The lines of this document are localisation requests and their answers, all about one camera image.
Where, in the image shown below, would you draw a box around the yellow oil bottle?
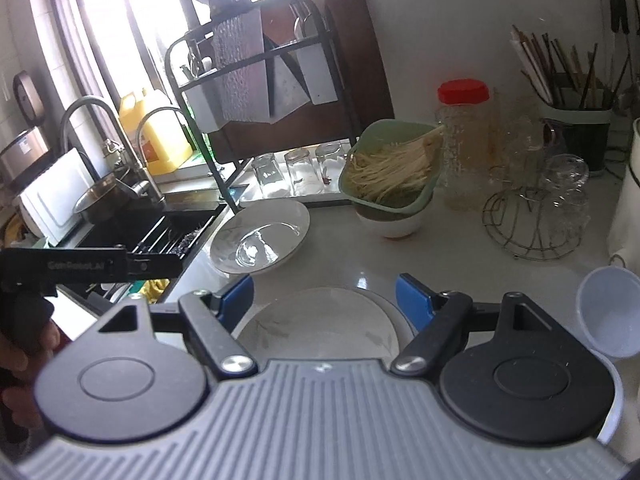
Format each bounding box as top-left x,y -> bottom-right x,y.
118,88 -> 193,177

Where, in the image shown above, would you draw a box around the white electric cooking pot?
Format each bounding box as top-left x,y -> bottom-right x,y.
608,118 -> 640,274

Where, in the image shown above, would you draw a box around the chopstick holder with chopsticks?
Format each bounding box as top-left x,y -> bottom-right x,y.
510,26 -> 614,174

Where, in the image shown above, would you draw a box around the black dish drying rack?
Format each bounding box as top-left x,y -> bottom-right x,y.
164,0 -> 360,211

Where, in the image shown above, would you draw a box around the steel pot in sink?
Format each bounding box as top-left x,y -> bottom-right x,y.
73,172 -> 143,226

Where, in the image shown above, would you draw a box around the wire cup rack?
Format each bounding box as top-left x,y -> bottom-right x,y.
482,186 -> 589,262

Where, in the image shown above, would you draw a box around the silver rice cooker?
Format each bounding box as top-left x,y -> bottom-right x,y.
1,127 -> 52,186

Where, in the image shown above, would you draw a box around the white plate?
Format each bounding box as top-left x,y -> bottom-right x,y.
209,198 -> 311,274
234,287 -> 414,365

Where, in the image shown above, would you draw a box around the person's left hand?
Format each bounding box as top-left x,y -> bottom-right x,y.
1,321 -> 70,430

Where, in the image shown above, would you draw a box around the hanging utensils on rail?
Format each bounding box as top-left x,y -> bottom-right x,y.
606,0 -> 639,115

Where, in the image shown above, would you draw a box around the dark wooden cutting board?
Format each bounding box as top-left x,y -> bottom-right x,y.
208,0 -> 395,164

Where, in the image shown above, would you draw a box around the upside down drinking glasses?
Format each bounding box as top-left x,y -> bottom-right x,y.
250,141 -> 347,198

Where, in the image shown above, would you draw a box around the white bowl under colander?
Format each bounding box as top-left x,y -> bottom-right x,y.
355,205 -> 427,240

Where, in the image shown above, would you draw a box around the yellow dish cloth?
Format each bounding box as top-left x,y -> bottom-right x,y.
139,278 -> 170,304

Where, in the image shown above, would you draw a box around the black kitchen sink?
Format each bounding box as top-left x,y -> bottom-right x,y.
54,201 -> 227,302

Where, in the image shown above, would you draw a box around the light blue bowl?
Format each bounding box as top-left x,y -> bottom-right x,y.
576,266 -> 639,360

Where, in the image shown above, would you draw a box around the white cutting board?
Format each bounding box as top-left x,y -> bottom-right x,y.
17,148 -> 94,246

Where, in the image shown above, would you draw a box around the glass cups on rack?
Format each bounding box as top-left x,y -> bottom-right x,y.
491,104 -> 591,248

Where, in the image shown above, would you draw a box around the green colander with noodles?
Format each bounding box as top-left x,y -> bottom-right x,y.
338,119 -> 445,216

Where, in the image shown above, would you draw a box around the red lid glass jar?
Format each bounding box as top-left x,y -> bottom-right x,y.
436,78 -> 491,210

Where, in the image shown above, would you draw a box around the white plate by rack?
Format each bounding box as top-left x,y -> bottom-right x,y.
209,198 -> 311,274

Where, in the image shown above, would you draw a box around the chrome kitchen faucet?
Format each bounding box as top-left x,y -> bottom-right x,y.
60,96 -> 165,204

